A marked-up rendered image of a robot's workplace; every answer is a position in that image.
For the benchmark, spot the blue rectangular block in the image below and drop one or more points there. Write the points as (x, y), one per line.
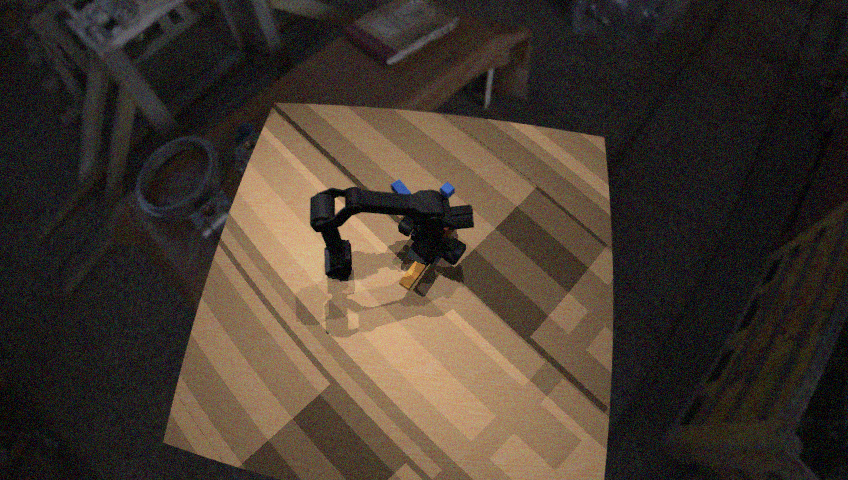
(399, 187)

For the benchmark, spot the small blue block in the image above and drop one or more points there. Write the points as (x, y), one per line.
(447, 189)

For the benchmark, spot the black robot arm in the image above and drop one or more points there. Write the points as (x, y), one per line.
(428, 208)

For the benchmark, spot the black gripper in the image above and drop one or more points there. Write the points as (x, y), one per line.
(446, 248)

